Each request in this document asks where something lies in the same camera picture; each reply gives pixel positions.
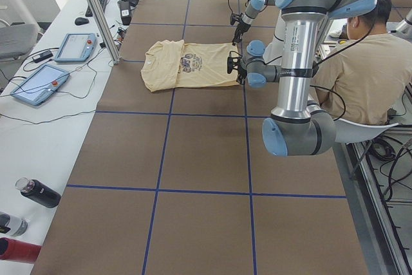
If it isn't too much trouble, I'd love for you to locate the aluminium frame post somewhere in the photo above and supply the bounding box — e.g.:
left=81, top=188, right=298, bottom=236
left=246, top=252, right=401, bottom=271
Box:
left=87, top=0, right=120, bottom=64

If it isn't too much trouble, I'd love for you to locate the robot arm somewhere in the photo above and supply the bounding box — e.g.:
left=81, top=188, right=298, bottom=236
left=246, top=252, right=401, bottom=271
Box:
left=227, top=0, right=377, bottom=156
left=228, top=0, right=275, bottom=45

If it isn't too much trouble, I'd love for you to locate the white chair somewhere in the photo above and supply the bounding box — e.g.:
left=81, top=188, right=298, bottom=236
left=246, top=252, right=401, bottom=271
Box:
left=335, top=119, right=398, bottom=143

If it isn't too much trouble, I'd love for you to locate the clear grey bottle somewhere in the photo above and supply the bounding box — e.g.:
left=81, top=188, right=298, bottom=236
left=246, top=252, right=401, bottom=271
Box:
left=1, top=212, right=28, bottom=237

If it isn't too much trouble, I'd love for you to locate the brown table mat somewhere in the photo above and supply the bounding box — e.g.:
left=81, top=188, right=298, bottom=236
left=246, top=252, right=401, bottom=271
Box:
left=32, top=0, right=368, bottom=274

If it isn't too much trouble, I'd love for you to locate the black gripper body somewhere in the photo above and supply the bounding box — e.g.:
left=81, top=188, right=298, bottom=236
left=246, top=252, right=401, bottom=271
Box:
left=236, top=57, right=248, bottom=84
left=232, top=20, right=250, bottom=44

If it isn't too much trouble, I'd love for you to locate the beige long-sleeve graphic shirt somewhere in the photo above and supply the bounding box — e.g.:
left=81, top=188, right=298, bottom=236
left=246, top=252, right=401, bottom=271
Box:
left=141, top=40, right=237, bottom=92

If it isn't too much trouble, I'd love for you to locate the black water bottle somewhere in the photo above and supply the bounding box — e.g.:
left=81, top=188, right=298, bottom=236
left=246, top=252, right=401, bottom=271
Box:
left=15, top=177, right=61, bottom=208

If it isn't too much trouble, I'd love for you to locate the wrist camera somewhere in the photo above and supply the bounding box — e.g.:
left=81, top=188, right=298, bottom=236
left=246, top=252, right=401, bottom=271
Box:
left=230, top=13, right=243, bottom=26
left=227, top=51, right=242, bottom=74

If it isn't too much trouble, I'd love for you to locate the black computer mouse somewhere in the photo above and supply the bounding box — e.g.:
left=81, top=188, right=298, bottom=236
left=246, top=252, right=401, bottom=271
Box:
left=74, top=17, right=89, bottom=26

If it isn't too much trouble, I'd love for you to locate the seated person in beige shirt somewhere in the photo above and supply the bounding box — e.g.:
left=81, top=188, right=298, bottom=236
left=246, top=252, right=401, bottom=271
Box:
left=312, top=0, right=411, bottom=126

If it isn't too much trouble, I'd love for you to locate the far blue teach pendant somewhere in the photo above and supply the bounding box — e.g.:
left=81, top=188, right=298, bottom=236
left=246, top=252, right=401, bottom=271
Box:
left=54, top=33, right=97, bottom=63

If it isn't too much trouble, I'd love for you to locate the blue teach pendant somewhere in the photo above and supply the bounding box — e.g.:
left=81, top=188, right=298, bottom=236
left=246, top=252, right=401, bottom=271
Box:
left=54, top=33, right=97, bottom=63
left=10, top=64, right=70, bottom=106

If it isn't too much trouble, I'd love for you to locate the red bottle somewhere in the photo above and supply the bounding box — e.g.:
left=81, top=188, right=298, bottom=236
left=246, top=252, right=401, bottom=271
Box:
left=1, top=238, right=42, bottom=264

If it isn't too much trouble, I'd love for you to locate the near blue teach pendant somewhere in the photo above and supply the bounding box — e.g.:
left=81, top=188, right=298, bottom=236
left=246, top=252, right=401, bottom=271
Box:
left=10, top=64, right=70, bottom=106

